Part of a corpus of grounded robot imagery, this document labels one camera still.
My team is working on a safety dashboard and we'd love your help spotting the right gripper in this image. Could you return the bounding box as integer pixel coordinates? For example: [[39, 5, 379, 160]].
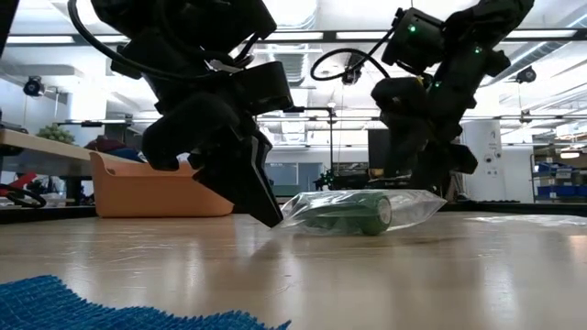
[[380, 114, 479, 198]]

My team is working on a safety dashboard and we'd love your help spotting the black hose loop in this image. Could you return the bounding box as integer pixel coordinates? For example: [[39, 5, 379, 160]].
[[0, 182, 49, 210]]

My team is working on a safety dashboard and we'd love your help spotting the maroon fabric bundle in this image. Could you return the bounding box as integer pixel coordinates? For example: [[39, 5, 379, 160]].
[[84, 135, 127, 155]]

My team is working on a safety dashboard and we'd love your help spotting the black right camera cable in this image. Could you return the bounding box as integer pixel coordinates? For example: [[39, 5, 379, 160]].
[[310, 27, 396, 83]]

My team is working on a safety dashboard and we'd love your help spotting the blue elastic bandage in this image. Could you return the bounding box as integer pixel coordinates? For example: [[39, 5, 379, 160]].
[[0, 274, 293, 330]]

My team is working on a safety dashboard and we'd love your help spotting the white pillar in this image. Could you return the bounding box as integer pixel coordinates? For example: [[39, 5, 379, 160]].
[[460, 119, 504, 203]]

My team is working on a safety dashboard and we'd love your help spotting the teal fabric bundle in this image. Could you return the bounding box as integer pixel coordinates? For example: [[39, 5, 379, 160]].
[[109, 146, 146, 164]]

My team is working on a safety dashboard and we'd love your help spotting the black camera cable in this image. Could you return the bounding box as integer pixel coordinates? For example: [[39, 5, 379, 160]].
[[67, 0, 258, 83], [310, 27, 396, 83]]

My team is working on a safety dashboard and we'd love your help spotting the black ceiling-hung camera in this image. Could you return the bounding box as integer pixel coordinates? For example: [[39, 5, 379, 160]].
[[22, 75, 46, 98], [341, 63, 364, 87], [515, 66, 537, 85]]

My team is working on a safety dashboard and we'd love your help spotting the silver ventilation duct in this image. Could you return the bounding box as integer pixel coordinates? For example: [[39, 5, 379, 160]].
[[481, 4, 587, 88]]

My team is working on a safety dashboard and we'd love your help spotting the distant black station frame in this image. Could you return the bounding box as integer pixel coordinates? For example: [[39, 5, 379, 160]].
[[282, 105, 335, 187]]

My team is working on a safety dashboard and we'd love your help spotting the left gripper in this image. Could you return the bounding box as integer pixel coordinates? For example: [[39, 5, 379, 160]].
[[140, 60, 295, 229]]

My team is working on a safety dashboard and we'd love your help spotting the black overhead beam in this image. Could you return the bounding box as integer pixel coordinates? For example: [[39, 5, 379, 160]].
[[0, 27, 587, 46]]

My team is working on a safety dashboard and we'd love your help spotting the shelf with blue bins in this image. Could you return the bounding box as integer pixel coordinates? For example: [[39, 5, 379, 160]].
[[530, 153, 587, 204]]

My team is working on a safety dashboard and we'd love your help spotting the black screen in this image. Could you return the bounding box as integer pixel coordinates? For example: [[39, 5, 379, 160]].
[[366, 128, 391, 171]]

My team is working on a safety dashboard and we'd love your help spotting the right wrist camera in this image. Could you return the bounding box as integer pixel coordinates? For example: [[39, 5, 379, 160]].
[[370, 76, 432, 123]]

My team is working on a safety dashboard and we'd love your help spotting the black left camera cable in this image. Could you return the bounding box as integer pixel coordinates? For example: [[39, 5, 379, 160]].
[[67, 0, 258, 83]]

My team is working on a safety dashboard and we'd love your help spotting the green elastic bandage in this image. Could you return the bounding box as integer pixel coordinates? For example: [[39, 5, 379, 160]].
[[300, 192, 393, 237]]

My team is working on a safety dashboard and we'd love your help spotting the orange plastic bin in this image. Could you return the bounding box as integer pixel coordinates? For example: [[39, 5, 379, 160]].
[[89, 150, 235, 219]]

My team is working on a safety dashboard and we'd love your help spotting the grey horizontal ceiling rail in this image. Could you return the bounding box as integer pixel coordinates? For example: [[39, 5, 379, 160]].
[[57, 114, 587, 126]]

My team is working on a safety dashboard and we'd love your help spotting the red slanted bar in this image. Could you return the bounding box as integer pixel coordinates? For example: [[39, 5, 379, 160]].
[[6, 172, 39, 190]]

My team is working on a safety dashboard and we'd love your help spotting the small potted plant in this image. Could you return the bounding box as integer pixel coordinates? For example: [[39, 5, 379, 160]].
[[36, 123, 77, 146]]

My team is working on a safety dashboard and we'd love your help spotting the wooden table with grey frame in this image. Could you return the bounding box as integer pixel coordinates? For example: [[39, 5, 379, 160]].
[[0, 127, 95, 205]]

